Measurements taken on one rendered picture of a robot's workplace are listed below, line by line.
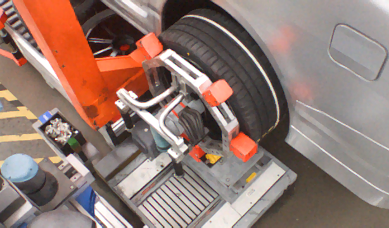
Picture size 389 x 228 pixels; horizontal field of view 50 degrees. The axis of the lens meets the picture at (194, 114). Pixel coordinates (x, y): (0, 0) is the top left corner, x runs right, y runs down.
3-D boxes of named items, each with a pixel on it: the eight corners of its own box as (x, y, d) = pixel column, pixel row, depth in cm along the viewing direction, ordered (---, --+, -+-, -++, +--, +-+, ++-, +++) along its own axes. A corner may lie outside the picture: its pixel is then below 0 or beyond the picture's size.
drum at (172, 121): (207, 118, 192) (205, 101, 180) (173, 147, 185) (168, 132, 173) (186, 101, 198) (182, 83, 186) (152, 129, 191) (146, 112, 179)
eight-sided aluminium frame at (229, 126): (239, 165, 200) (239, 100, 154) (229, 174, 198) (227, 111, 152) (163, 101, 224) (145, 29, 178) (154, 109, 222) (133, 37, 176)
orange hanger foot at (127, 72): (188, 59, 246) (181, 16, 217) (119, 114, 229) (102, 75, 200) (169, 45, 253) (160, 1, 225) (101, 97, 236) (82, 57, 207)
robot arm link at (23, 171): (49, 183, 165) (36, 168, 154) (18, 201, 162) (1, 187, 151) (39, 160, 171) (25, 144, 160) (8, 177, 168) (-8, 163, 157)
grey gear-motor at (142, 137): (204, 130, 270) (201, 99, 241) (156, 173, 256) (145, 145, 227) (185, 114, 278) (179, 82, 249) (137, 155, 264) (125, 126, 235)
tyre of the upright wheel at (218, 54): (175, -16, 188) (195, 80, 240) (134, 12, 180) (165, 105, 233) (293, 50, 154) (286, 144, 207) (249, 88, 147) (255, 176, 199)
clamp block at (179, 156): (193, 149, 170) (192, 143, 166) (177, 164, 167) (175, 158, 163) (184, 142, 172) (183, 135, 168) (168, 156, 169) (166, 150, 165)
